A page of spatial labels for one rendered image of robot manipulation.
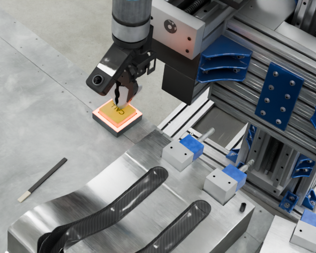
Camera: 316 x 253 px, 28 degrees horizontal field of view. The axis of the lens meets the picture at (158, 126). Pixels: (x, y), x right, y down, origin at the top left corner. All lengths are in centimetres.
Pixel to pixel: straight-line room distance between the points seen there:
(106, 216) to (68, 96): 39
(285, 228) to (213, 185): 17
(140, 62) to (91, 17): 165
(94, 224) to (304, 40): 65
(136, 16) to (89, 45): 160
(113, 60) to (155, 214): 31
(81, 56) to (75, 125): 134
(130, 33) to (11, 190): 40
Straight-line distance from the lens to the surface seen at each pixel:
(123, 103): 135
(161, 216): 117
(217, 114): 227
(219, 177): 119
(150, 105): 254
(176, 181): 121
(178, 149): 122
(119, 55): 125
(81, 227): 112
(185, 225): 117
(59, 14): 293
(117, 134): 137
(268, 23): 149
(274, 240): 122
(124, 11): 118
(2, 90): 149
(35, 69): 153
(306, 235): 121
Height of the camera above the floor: 187
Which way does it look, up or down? 49 degrees down
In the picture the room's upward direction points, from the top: 8 degrees clockwise
